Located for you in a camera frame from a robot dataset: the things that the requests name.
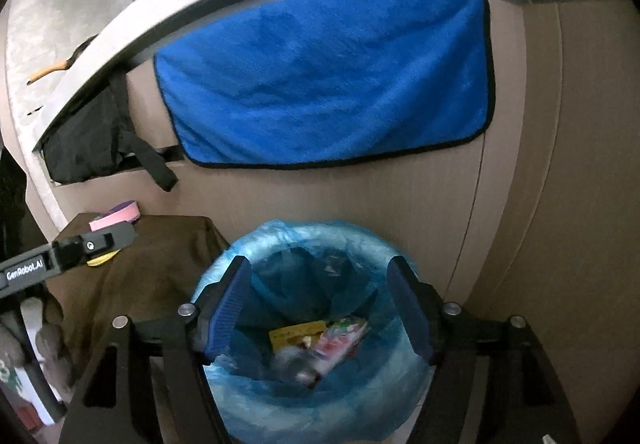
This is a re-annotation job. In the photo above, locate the yellow snack pouch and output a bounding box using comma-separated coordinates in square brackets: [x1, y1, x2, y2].
[269, 321, 326, 353]

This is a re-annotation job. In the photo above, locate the blue hanging towel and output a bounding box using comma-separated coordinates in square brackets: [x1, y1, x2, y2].
[153, 0, 496, 169]

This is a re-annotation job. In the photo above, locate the white yellow round scrubber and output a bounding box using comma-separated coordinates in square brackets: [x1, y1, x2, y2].
[87, 249, 120, 268]

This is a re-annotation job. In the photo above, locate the silver wrapper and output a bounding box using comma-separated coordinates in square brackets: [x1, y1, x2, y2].
[271, 346, 320, 388]

